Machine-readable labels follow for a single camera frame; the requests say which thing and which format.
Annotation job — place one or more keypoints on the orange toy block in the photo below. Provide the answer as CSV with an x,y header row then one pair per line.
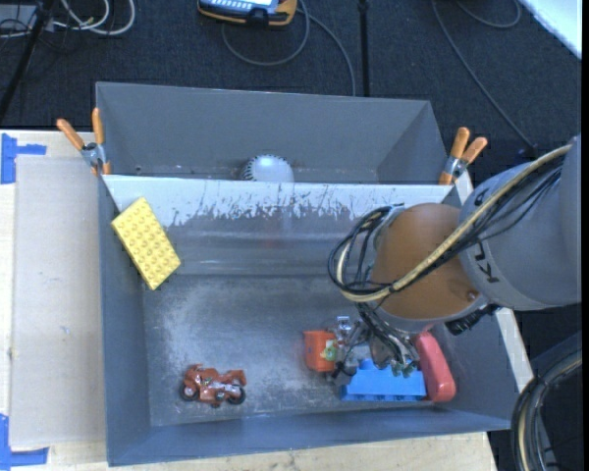
x,y
315,351

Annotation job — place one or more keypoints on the blue building block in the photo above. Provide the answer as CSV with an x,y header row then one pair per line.
x,y
383,385

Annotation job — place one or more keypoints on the red flat block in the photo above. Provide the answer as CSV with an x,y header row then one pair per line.
x,y
437,368

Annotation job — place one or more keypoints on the yellow studded building plate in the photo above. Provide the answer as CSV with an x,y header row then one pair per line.
x,y
146,243

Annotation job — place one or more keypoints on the grey metal bin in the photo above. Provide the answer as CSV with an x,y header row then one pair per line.
x,y
255,322

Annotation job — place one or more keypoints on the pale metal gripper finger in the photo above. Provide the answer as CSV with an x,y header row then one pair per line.
x,y
342,375
343,326

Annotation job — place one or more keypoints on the pale flat board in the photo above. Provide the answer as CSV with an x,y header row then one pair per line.
x,y
54,287

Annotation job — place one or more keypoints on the white ball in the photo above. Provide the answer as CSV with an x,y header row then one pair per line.
x,y
270,169

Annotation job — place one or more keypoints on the red toy motorcycle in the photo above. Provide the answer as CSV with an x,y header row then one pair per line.
x,y
211,385

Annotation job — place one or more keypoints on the black cylinder on white bracket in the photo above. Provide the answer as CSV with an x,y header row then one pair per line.
x,y
464,322

